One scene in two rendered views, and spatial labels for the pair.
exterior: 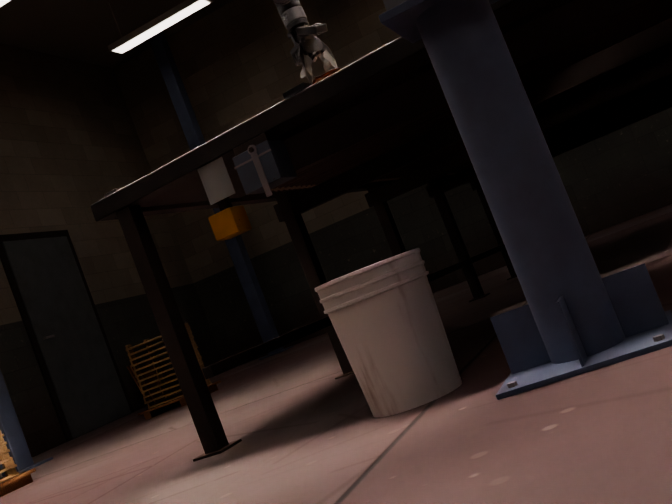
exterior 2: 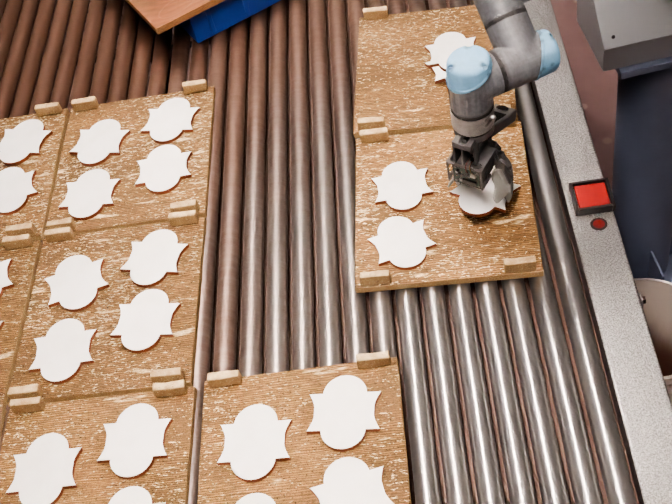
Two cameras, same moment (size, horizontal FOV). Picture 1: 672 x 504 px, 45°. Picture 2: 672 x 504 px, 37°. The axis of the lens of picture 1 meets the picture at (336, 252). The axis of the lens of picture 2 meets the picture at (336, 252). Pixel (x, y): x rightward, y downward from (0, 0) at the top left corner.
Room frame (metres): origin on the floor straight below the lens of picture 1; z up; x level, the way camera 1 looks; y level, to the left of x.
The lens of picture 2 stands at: (3.20, 1.00, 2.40)
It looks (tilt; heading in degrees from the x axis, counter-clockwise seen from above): 48 degrees down; 252
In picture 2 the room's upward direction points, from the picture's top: 14 degrees counter-clockwise
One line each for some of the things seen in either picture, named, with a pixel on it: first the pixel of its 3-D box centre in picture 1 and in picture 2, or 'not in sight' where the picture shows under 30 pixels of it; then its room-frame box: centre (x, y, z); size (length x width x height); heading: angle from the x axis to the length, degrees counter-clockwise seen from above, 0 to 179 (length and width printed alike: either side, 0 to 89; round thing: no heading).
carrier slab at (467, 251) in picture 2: not in sight; (442, 202); (2.56, -0.23, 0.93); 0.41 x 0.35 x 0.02; 60
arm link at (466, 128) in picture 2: (293, 19); (474, 115); (2.52, -0.14, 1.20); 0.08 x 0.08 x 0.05
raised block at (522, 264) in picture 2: not in sight; (520, 264); (2.54, 0.00, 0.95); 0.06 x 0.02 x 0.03; 150
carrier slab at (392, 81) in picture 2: not in sight; (433, 67); (2.35, -0.60, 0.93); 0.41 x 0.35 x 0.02; 58
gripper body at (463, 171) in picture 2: (303, 42); (473, 149); (2.53, -0.15, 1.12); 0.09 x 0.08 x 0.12; 30
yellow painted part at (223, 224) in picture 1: (221, 199); not in sight; (2.48, 0.27, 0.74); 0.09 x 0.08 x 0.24; 63
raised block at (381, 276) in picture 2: not in sight; (375, 278); (2.77, -0.13, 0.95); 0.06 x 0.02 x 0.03; 150
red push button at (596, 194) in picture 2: not in sight; (592, 197); (2.32, -0.07, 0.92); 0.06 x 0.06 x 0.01; 63
